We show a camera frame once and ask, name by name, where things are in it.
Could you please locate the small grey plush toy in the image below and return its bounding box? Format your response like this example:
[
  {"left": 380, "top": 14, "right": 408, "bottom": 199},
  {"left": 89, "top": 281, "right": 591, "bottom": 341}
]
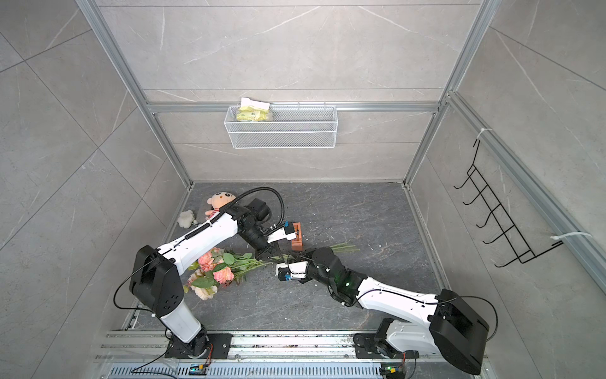
[{"left": 177, "top": 210, "right": 198, "bottom": 229}]

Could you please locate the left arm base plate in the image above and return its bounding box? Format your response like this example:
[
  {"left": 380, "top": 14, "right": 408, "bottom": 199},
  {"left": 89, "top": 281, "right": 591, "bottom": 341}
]
[{"left": 164, "top": 333, "right": 233, "bottom": 359}]

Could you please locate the pink plush doll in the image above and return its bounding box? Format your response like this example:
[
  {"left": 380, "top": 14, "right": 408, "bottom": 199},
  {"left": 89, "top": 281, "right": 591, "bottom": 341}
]
[{"left": 205, "top": 192, "right": 236, "bottom": 220}]

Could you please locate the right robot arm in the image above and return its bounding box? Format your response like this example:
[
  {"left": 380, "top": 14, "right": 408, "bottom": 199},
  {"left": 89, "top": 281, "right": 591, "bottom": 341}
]
[{"left": 285, "top": 247, "right": 490, "bottom": 375}]

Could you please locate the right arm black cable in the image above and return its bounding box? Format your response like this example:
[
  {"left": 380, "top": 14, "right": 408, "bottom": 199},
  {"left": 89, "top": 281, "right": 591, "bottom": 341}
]
[{"left": 352, "top": 286, "right": 499, "bottom": 343}]

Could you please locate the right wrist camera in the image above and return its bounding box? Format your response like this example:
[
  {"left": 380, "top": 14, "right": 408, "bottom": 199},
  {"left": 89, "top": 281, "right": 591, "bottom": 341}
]
[{"left": 276, "top": 262, "right": 308, "bottom": 282}]

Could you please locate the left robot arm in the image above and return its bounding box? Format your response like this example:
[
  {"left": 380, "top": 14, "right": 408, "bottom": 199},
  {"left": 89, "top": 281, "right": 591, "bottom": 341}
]
[{"left": 129, "top": 199, "right": 277, "bottom": 358}]

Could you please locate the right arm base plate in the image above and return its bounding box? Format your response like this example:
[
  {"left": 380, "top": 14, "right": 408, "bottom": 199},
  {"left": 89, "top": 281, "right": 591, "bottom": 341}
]
[{"left": 353, "top": 333, "right": 420, "bottom": 359}]

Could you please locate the artificial pink flower bouquet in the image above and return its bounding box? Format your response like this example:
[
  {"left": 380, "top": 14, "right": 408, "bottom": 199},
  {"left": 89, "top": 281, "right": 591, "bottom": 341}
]
[{"left": 182, "top": 242, "right": 361, "bottom": 302}]

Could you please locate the yellow green packet in basket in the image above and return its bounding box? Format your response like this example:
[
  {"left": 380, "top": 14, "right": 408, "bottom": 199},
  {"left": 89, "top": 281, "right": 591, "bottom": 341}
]
[{"left": 236, "top": 97, "right": 273, "bottom": 122}]

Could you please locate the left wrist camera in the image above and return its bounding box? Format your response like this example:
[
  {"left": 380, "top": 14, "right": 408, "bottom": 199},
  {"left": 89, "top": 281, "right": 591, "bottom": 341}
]
[{"left": 268, "top": 221, "right": 297, "bottom": 243}]

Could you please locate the white wire wall basket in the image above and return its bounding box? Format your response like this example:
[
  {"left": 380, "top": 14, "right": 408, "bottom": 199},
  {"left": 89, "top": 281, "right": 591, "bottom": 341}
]
[{"left": 224, "top": 105, "right": 339, "bottom": 149}]

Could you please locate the black wall hook rack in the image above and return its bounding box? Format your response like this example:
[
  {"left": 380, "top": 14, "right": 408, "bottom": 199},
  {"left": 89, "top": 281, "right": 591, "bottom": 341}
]
[{"left": 453, "top": 140, "right": 563, "bottom": 268}]

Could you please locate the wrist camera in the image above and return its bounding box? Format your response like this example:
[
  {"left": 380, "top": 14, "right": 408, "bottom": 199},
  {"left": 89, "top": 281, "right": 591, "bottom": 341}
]
[
  {"left": 276, "top": 262, "right": 308, "bottom": 282},
  {"left": 268, "top": 221, "right": 297, "bottom": 243}
]

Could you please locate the orange tape dispenser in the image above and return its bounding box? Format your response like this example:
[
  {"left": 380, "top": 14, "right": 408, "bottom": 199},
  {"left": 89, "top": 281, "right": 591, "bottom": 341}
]
[{"left": 291, "top": 223, "right": 304, "bottom": 252}]

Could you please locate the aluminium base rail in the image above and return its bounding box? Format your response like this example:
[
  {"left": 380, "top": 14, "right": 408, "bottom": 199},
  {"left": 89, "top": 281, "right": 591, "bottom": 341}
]
[{"left": 87, "top": 330, "right": 468, "bottom": 378}]

